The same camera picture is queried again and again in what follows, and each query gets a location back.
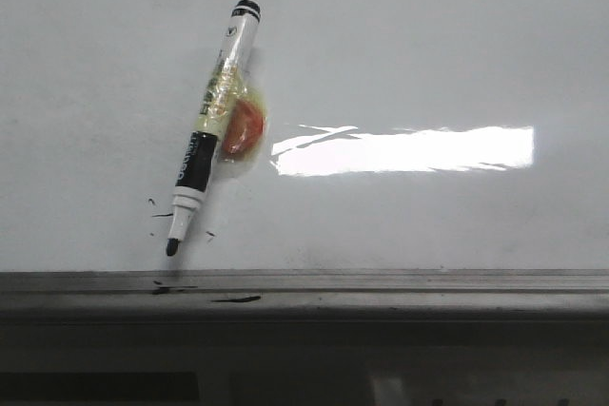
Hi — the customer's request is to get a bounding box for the black white whiteboard marker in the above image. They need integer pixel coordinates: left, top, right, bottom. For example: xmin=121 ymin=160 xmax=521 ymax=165
xmin=166 ymin=0 xmax=261 ymax=257

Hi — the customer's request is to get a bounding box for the white whiteboard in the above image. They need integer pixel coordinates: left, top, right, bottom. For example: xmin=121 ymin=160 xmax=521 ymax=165
xmin=1 ymin=0 xmax=608 ymax=272

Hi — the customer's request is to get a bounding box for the grey base below whiteboard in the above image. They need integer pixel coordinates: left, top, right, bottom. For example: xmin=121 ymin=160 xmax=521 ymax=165
xmin=1 ymin=321 xmax=608 ymax=405

